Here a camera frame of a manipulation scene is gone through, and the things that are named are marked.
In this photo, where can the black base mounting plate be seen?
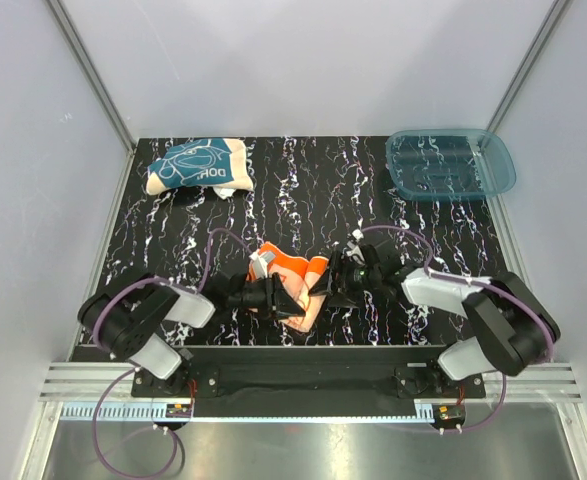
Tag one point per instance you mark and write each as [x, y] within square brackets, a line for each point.
[364, 382]

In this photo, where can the teal Doraemon towel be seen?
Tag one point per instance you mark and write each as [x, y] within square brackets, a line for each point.
[218, 163]

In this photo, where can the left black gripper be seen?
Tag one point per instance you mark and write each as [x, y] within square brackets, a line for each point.
[277, 300]

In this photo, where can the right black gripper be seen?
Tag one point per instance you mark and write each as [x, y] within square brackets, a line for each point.
[341, 264]

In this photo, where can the blue transparent plastic tray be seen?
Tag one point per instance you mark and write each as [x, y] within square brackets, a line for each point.
[449, 164]

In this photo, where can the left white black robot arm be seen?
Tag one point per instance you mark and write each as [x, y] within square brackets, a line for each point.
[124, 317]

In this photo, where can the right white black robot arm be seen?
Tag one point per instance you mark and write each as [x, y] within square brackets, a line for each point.
[511, 328]

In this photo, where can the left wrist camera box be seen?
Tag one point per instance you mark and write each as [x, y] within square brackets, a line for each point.
[259, 264]

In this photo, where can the aluminium rail frame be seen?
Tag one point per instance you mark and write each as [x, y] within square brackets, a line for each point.
[552, 383]

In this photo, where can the orange Doraemon towel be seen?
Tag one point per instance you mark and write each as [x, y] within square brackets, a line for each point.
[295, 278]

